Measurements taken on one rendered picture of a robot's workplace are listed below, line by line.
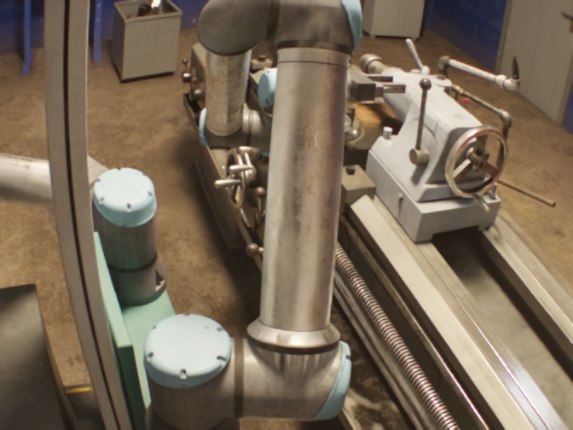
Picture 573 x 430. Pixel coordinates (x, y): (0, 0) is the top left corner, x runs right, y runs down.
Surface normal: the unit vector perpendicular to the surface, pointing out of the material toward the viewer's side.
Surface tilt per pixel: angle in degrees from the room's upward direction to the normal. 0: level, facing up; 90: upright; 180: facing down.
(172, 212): 0
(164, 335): 5
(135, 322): 0
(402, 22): 90
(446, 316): 36
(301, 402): 71
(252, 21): 97
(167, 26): 90
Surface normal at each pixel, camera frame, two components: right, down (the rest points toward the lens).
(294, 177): -0.28, 0.08
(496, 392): -0.45, -0.60
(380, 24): 0.36, 0.55
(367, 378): 0.11, -0.83
